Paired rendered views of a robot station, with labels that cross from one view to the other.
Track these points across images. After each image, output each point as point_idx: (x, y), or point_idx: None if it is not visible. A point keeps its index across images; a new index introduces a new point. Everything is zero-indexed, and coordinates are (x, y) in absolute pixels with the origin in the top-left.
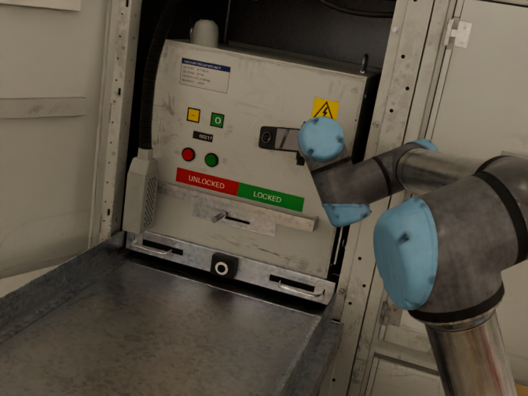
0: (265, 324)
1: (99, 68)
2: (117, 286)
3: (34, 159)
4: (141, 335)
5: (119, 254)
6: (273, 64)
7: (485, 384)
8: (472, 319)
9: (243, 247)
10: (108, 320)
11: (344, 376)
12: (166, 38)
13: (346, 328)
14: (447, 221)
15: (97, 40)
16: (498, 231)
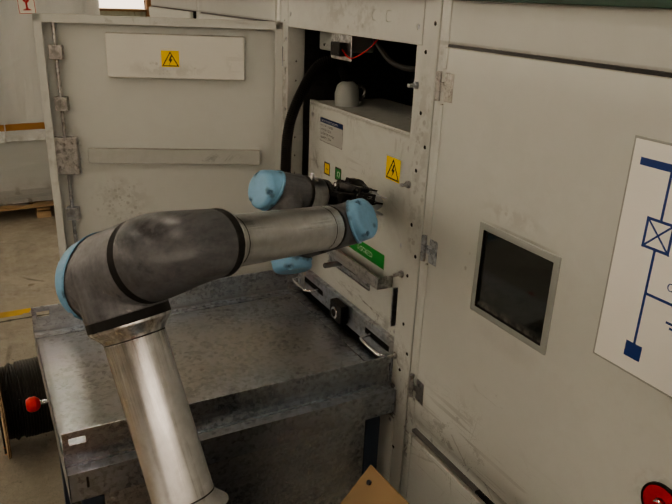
0: (321, 367)
1: (274, 126)
2: (254, 308)
3: (219, 197)
4: (215, 344)
5: (291, 287)
6: (364, 122)
7: (123, 401)
8: (92, 335)
9: (354, 296)
10: (210, 328)
11: (399, 446)
12: (368, 98)
13: (398, 394)
14: (79, 249)
15: (270, 103)
16: (98, 264)
